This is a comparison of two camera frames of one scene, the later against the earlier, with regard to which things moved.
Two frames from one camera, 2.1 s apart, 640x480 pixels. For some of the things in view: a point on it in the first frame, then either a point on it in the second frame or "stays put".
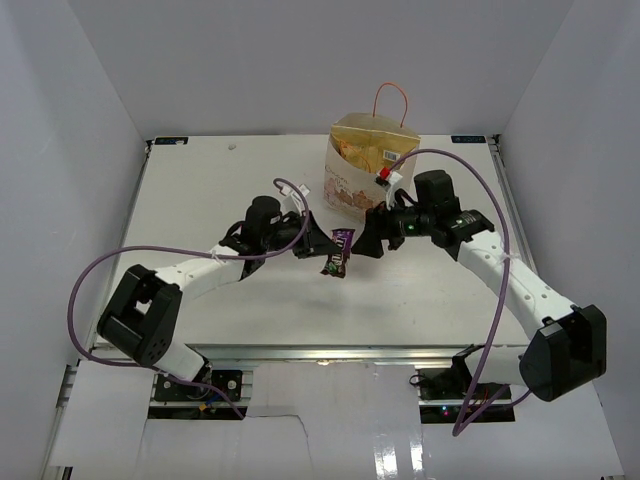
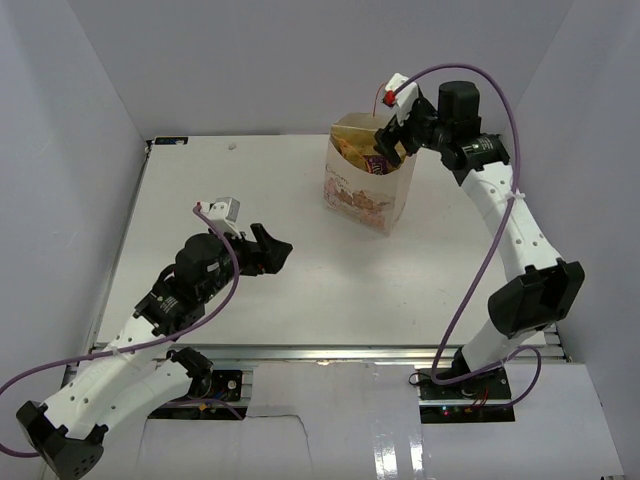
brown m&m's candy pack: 336,264 to 376,165
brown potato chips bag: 374,151 stays put
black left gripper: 314,241 to 269,259
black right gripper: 379,223 to 387,136
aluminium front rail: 329,352 stays put
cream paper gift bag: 361,145 stays put
